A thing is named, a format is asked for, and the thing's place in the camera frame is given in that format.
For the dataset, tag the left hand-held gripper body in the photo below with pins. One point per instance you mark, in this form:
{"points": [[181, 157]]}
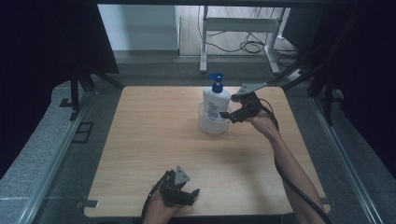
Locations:
{"points": [[172, 189]]}

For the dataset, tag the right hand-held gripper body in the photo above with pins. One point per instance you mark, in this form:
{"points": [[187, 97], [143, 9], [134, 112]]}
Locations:
{"points": [[252, 105]]}

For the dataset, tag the clear plastic bowl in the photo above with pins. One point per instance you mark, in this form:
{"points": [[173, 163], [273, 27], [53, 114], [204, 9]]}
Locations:
{"points": [[214, 127]]}

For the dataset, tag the white bottle with blue pump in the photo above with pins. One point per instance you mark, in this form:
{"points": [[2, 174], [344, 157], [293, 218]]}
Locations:
{"points": [[214, 99]]}

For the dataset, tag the person's right hand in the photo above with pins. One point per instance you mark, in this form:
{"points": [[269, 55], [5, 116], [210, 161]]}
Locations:
{"points": [[266, 124]]}

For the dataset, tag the person's left hand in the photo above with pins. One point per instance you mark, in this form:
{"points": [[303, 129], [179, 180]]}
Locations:
{"points": [[157, 211]]}

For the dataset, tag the white power strip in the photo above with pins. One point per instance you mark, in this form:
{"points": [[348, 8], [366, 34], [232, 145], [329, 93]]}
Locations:
{"points": [[295, 75]]}

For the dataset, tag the black metal stand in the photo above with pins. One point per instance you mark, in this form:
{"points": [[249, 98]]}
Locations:
{"points": [[74, 93], [327, 99]]}

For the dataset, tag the dark curtain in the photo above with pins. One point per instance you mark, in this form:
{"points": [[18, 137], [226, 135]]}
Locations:
{"points": [[373, 77], [37, 62]]}

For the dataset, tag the white metal desk frame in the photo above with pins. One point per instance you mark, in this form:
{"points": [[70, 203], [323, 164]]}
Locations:
{"points": [[239, 24]]}

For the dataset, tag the black table corner bracket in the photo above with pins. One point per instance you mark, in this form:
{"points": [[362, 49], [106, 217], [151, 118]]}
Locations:
{"points": [[87, 204], [327, 201]]}

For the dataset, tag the aluminium rail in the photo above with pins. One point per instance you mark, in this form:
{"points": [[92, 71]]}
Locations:
{"points": [[345, 161], [54, 161]]}

